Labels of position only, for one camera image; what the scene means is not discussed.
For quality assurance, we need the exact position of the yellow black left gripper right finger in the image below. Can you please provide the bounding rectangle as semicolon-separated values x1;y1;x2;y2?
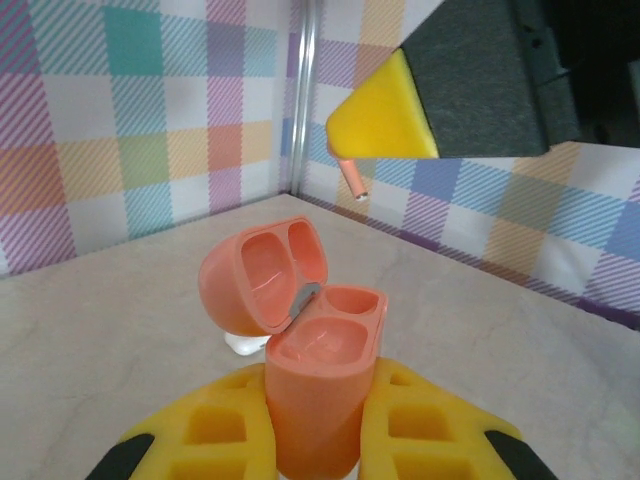
359;356;557;480

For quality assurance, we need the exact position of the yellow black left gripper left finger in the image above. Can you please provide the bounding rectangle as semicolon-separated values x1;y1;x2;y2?
87;362;277;480

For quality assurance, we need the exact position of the pink wireless earbud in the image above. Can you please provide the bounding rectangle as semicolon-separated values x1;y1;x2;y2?
335;156;372;203

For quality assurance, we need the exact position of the pink earbud charging case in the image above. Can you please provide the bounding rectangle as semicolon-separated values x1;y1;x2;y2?
198;214;390;480

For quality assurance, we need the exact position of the aluminium frame post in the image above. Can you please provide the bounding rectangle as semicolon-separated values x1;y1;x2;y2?
288;0;321;199

